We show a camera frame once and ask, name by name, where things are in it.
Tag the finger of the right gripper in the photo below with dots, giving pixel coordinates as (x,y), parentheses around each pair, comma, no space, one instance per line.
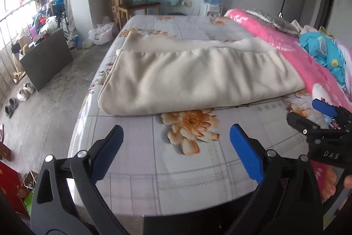
(324,108)
(301,124)

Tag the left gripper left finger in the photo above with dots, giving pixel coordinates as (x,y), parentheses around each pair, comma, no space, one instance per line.
(53,209)

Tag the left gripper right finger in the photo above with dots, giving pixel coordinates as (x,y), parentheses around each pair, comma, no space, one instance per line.
(287,198)

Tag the beige zip jacket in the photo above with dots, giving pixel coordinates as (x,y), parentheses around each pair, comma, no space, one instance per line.
(157,74)

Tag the blue children's clothing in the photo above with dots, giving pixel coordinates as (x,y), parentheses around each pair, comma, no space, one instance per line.
(325,52)

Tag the pink floral blanket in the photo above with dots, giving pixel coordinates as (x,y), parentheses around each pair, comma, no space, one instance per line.
(297,59)

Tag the red gift bag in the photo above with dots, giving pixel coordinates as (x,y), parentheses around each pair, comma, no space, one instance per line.
(12,188)

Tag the grey furry blanket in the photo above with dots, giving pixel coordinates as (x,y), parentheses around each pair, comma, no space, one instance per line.
(275,22)

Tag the floral grey bed sheet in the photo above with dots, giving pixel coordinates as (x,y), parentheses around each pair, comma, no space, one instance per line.
(182,162)

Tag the grey slipper pair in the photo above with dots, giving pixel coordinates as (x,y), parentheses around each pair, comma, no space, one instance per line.
(10,107)

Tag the white sneaker pair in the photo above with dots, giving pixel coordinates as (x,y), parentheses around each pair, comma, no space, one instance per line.
(25,92)

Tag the dark grey low cabinet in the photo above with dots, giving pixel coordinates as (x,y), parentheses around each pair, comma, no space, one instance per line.
(46,59)

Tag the white plastic bag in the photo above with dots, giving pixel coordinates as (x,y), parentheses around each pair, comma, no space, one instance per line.
(103,34)

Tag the metal balcony railing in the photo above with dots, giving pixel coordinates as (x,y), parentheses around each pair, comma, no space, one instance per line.
(13,24)

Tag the wooden chair black seat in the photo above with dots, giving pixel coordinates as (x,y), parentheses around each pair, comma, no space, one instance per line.
(131,6)

